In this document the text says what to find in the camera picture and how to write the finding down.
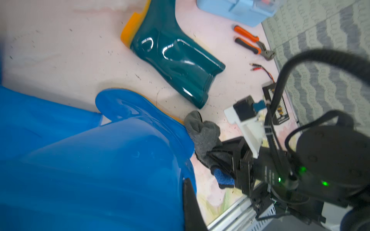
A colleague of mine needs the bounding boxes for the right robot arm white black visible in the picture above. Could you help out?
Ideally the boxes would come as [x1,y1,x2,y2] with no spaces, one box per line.
[208,111,370,231]

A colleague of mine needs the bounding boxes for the orange handled pliers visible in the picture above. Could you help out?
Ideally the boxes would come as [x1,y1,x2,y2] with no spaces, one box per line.
[233,26,276,61]

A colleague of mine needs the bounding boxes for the grey blue microfibre cloth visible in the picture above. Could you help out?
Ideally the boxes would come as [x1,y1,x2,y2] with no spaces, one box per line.
[184,111,235,189]

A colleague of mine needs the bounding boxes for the red black cable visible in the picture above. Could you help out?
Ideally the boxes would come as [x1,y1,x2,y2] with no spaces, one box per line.
[249,63,276,84]

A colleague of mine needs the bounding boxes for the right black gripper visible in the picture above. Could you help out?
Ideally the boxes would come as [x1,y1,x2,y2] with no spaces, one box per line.
[208,137,298,202]

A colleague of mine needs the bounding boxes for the green rubber boot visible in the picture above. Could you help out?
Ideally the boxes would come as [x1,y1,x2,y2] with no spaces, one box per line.
[120,1,225,109]

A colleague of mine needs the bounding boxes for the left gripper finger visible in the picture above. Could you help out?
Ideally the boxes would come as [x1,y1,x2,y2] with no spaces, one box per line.
[183,178,208,231]

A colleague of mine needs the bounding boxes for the blue rubber boot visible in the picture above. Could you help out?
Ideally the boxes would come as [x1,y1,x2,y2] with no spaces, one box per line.
[1,87,196,231]

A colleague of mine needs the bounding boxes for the light blue plastic toolbox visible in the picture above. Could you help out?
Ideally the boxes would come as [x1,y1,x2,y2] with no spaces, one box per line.
[196,0,285,27]

